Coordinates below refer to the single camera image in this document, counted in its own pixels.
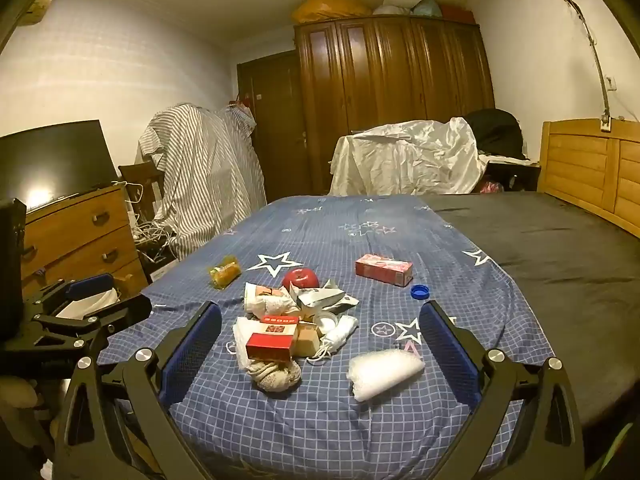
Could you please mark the white plastic sheet cover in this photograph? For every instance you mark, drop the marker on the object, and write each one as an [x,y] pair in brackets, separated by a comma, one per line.
[400,160]

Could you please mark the dark wooden chair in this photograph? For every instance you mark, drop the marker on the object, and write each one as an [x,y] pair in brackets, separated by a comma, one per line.
[142,175]

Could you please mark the white printed packet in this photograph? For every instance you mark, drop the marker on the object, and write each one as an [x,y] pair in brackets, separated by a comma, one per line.
[265,300]

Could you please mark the black and white box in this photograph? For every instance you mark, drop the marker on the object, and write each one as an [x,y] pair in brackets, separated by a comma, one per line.
[160,262]

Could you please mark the white wall socket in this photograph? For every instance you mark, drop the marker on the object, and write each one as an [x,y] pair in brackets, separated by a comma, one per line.
[610,83]

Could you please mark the black clothing pile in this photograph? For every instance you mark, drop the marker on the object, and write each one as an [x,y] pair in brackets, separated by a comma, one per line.
[495,130]

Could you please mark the dark wooden door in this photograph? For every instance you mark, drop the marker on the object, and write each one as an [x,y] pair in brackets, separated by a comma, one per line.
[275,110]

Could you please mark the orange snack packet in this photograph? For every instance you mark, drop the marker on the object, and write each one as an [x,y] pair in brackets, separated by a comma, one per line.
[223,271]

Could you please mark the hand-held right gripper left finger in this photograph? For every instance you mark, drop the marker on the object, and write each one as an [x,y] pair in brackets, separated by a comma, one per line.
[192,355]

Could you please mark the red storage box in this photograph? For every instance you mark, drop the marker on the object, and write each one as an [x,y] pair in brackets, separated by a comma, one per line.
[457,14]

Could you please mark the brown wooden wardrobe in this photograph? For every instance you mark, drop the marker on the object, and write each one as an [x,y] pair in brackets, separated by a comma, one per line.
[380,75]

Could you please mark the yellow bag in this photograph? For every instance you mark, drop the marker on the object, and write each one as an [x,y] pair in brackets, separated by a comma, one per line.
[330,7]

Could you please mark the pink patterned item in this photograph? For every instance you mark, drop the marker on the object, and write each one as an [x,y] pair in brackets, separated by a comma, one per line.
[490,187]

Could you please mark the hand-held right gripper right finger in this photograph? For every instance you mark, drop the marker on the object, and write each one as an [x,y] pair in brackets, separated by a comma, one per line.
[450,355]

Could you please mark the pink carton box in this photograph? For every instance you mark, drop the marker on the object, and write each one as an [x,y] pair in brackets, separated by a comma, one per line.
[384,269]

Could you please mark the blue bottle cap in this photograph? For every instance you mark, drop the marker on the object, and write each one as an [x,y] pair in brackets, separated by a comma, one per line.
[420,291]

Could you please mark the wooden drawer dresser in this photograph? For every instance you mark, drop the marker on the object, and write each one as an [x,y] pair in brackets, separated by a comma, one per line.
[75,240]

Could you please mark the black flat monitor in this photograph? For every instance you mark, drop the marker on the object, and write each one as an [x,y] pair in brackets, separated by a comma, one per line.
[50,160]

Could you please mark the black bed sheet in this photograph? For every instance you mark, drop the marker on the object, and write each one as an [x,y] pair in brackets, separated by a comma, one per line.
[550,250]

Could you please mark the white round lid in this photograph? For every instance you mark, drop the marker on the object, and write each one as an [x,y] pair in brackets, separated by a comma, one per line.
[326,320]

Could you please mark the wooden bed headboard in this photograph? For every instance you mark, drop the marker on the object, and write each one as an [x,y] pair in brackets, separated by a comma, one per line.
[575,165]

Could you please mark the dark nightstand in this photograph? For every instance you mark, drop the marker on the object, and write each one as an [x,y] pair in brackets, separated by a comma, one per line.
[515,172]

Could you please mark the striped grey cloth cover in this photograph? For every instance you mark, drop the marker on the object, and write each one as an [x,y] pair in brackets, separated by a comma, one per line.
[200,175]

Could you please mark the blue star printed blanket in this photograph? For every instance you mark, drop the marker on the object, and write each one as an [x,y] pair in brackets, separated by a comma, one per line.
[325,240]

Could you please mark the white bubble wrap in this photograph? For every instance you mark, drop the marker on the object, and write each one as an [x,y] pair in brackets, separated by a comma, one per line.
[385,374]

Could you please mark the white face mask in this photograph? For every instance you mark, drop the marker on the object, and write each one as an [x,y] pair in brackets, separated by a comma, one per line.
[337,334]

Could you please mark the red and white box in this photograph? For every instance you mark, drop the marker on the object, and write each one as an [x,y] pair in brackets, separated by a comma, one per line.
[280,321]

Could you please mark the person's left forearm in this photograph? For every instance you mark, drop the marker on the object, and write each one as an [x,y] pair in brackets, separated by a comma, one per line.
[17,392]

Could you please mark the wall air conditioner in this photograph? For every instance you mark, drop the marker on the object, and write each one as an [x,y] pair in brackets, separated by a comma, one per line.
[37,7]

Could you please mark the pale blue bag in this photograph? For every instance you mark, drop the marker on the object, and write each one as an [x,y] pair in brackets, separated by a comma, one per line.
[429,7]

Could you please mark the white knitted cloth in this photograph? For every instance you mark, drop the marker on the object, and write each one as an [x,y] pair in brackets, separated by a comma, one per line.
[272,377]

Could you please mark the red apple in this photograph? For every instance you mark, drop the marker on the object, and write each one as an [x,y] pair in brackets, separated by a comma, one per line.
[300,278]

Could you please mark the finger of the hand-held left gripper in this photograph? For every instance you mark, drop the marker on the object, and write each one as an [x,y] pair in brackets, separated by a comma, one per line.
[92,282]
[120,312]

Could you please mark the red cardboard box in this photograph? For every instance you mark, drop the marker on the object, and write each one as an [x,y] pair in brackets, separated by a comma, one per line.
[269,346]

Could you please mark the small beige box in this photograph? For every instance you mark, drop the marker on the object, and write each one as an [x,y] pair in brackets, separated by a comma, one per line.
[306,341]

